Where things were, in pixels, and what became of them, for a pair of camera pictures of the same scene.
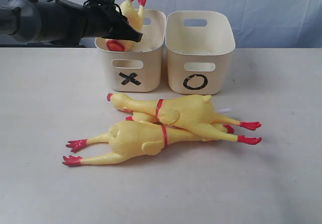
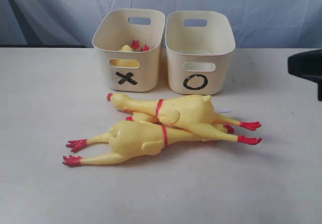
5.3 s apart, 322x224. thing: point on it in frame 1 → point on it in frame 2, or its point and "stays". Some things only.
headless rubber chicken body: x=133 y=9 → x=129 y=63
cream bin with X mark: x=138 y=70 stays
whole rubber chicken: x=191 y=115 stays
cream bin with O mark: x=198 y=44 stays
